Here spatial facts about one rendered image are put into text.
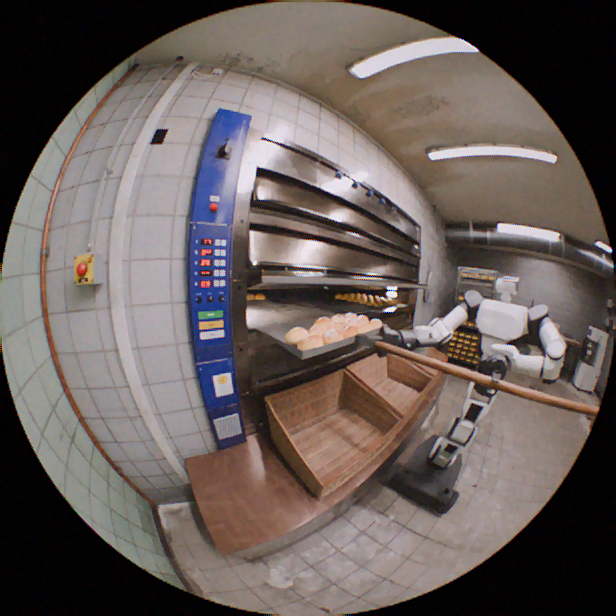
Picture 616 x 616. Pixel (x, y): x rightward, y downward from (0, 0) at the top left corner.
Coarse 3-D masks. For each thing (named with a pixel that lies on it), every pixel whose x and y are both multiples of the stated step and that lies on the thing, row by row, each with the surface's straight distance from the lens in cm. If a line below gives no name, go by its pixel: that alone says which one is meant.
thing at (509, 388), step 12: (384, 348) 66; (396, 348) 65; (420, 360) 62; (432, 360) 62; (444, 372) 62; (456, 372) 61; (468, 372) 61; (480, 384) 63; (492, 384) 62; (504, 384) 63; (528, 396) 67; (540, 396) 69; (552, 396) 72; (564, 408) 76; (576, 408) 80; (588, 408) 86
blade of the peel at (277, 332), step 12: (276, 324) 88; (288, 324) 88; (300, 324) 89; (312, 324) 90; (384, 324) 96; (276, 336) 72; (288, 348) 60; (312, 348) 56; (324, 348) 60; (336, 348) 65
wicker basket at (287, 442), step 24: (312, 384) 104; (336, 384) 117; (360, 384) 113; (312, 408) 110; (360, 408) 121; (384, 408) 109; (288, 432) 108; (312, 432) 110; (336, 432) 112; (360, 432) 115; (384, 432) 118; (288, 456) 94; (312, 456) 100; (336, 456) 102; (360, 456) 104; (312, 480) 83; (336, 480) 83
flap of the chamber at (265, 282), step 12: (264, 276) 60; (276, 276) 62; (252, 288) 75; (264, 288) 78; (276, 288) 82; (288, 288) 86; (348, 288) 114; (360, 288) 122; (372, 288) 132; (384, 288) 142; (396, 288) 155; (408, 288) 169; (420, 288) 185
